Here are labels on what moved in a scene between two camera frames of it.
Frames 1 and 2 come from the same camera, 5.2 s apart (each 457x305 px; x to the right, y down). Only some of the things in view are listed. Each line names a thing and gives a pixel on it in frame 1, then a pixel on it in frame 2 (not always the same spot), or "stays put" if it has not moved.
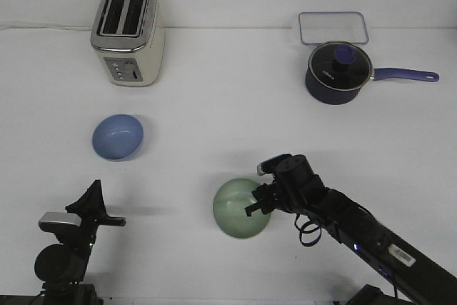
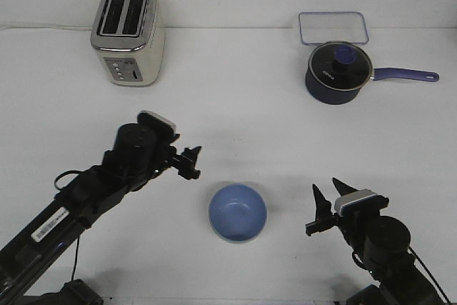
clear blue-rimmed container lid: x=333 y=26 stays put
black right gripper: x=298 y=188 -> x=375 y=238
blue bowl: x=118 y=137 -> x=238 y=212
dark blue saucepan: x=340 y=96 stays put
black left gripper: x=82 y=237 -> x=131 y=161
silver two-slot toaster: x=128 y=33 stays put
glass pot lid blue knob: x=340 y=65 stays put
